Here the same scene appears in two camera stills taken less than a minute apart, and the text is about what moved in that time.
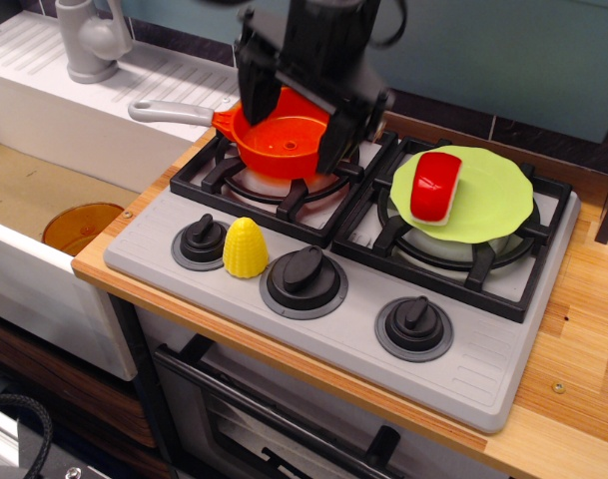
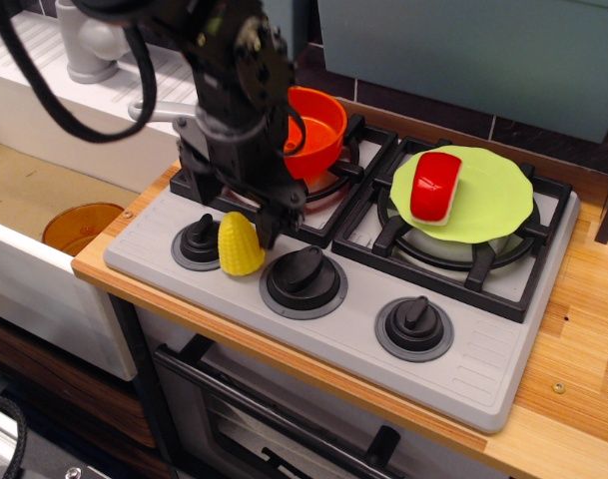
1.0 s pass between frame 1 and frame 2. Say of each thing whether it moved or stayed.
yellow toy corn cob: moved
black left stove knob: stayed
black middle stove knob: stayed
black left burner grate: stayed
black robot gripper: moved
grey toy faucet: stayed
